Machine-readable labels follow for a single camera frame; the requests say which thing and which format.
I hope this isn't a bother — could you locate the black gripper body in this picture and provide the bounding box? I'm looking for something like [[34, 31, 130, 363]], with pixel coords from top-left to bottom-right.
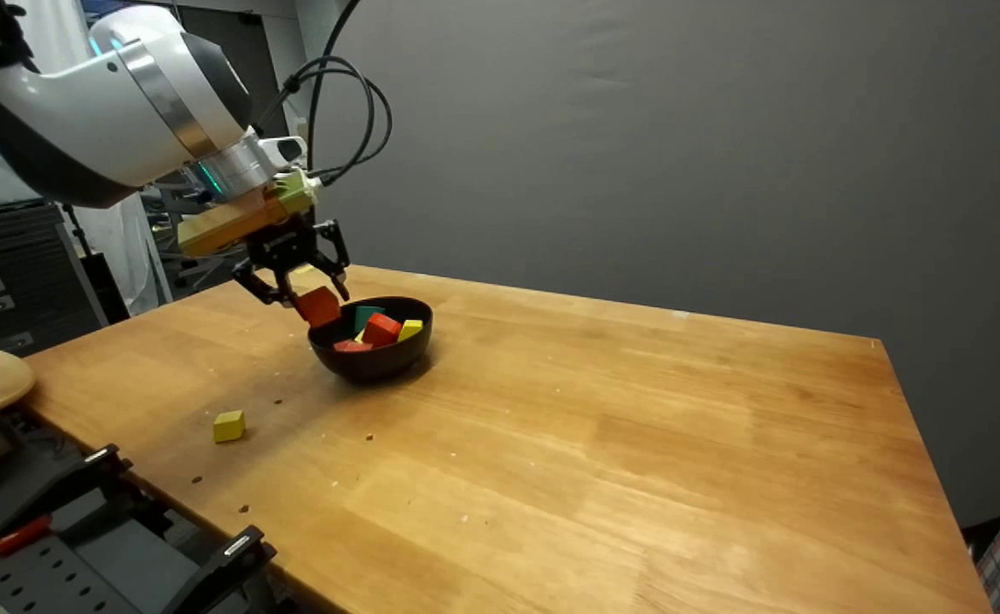
[[245, 223, 337, 276]]

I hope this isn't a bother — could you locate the large orange-red wooden block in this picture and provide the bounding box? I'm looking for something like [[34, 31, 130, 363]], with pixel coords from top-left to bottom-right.
[[295, 282, 346, 333]]

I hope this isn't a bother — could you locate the black bowl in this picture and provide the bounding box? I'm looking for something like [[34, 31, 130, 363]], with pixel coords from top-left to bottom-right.
[[305, 293, 437, 385]]

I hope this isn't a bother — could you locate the small yellow wooden cube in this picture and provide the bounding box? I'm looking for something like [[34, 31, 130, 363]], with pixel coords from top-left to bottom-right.
[[208, 408, 251, 446]]

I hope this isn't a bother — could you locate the black pole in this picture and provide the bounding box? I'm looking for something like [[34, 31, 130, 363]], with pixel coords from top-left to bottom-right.
[[61, 209, 137, 329]]

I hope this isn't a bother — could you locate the dark flat panel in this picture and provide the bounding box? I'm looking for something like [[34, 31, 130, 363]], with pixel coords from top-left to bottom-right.
[[196, 7, 291, 113]]

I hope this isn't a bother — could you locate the black equipment case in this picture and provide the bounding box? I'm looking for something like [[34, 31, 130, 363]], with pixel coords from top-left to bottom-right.
[[0, 202, 114, 358]]

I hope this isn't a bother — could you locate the black perforated mounting board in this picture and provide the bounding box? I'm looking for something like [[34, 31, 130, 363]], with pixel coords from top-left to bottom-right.
[[0, 404, 330, 614]]

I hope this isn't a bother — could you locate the grey photo backdrop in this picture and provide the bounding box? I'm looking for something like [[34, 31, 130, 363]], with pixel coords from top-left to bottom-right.
[[310, 0, 1000, 537]]

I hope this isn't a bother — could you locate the wrist mounted camera box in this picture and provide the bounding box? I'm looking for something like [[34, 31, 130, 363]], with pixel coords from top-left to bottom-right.
[[176, 169, 320, 264]]

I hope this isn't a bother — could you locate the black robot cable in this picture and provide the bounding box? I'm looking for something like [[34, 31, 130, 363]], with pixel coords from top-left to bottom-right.
[[282, 53, 395, 192]]

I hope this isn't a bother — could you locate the black clamp orange handle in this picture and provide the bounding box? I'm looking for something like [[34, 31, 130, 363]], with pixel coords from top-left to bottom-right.
[[162, 524, 288, 614], [0, 442, 145, 561]]

